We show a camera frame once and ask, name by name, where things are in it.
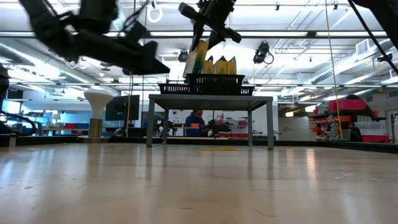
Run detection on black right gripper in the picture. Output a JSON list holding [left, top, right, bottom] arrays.
[[178, 0, 243, 52]]

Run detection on white storage bin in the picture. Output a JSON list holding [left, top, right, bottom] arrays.
[[354, 121, 387, 136]]

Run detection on yellow rubber band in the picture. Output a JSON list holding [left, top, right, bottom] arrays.
[[198, 146, 238, 152]]

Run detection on black mesh basket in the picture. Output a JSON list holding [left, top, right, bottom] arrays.
[[157, 82, 190, 95], [239, 85, 256, 96], [185, 73, 246, 96]]

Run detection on black overhead beam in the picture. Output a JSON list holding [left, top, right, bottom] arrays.
[[0, 29, 389, 39]]

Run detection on large red storage bin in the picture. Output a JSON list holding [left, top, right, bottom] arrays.
[[328, 99, 367, 112]]

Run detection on orange hanging cable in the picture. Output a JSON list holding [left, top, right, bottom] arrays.
[[325, 0, 343, 140]]

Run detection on yellow hanging cable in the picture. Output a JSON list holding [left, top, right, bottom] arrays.
[[125, 73, 134, 138]]

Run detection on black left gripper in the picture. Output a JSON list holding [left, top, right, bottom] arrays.
[[74, 21, 171, 76]]

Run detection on white dome table lamp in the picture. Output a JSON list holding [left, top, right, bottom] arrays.
[[83, 89, 115, 138]]

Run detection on black camera with cable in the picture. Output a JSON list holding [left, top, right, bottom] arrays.
[[252, 40, 275, 65]]

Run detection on small red storage bin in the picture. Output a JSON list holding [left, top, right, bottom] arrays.
[[362, 134, 390, 144]]

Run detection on white hanging ring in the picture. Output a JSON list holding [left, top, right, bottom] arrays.
[[146, 5, 164, 24]]

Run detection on grey metal riser shelf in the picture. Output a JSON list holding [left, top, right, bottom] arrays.
[[146, 94, 275, 151]]

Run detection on black computer monitor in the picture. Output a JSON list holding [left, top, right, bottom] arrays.
[[104, 95, 141, 122]]

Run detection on person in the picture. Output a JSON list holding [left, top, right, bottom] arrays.
[[184, 109, 208, 138]]

